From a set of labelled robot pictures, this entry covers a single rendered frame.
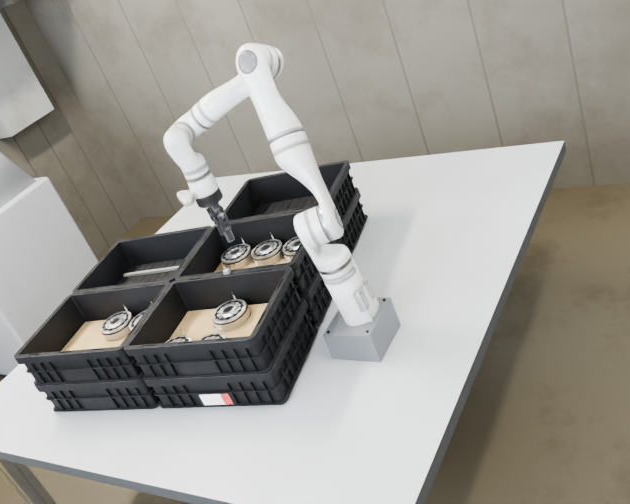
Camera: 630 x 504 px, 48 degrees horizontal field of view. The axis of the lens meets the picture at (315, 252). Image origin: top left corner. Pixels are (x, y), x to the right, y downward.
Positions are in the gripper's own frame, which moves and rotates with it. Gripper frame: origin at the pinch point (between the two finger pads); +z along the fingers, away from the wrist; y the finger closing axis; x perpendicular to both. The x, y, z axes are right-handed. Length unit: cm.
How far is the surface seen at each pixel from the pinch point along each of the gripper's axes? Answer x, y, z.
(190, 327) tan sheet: 21.8, -6.4, 17.3
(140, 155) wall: -17, 291, 52
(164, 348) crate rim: 30.7, -25.4, 7.9
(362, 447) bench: 4, -69, 30
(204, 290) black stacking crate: 13.2, -2.7, 11.1
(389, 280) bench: -34.8, -19.0, 30.2
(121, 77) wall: -27, 277, -1
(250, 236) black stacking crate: -9.3, 17.2, 12.9
